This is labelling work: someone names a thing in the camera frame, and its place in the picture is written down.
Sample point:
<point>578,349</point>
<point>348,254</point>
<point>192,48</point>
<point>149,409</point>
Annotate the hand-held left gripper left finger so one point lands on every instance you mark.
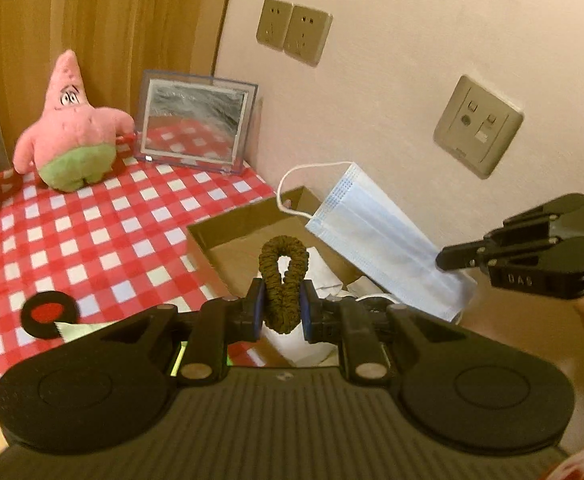
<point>256,310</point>

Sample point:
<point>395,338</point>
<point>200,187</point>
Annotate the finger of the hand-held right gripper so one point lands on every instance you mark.
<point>537,220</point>
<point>462,257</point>

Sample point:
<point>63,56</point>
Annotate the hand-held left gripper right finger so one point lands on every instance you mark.
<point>308,312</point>

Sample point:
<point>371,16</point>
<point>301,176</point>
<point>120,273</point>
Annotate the dark olive hair scrunchie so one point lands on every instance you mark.
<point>272,305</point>

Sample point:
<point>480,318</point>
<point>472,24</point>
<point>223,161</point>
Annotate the brown cardboard box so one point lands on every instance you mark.
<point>237,250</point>

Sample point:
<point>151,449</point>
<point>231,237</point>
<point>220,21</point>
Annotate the blue face mask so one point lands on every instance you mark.
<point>382,240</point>

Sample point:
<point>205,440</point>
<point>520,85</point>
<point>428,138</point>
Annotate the red checkered tablecloth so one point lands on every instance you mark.
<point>96,240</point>

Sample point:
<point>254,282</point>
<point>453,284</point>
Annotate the pink starfish plush toy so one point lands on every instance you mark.
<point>71,130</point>

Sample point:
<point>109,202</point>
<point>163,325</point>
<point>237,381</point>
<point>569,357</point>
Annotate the tan curtain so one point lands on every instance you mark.
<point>121,20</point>

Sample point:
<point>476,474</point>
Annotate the beige network wall plate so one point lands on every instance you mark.
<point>477,127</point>

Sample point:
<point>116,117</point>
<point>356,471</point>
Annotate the clear acrylic picture frame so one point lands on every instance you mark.
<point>191,115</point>

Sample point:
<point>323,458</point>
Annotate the beige wall socket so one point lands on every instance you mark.
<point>273,25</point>
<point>307,35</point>

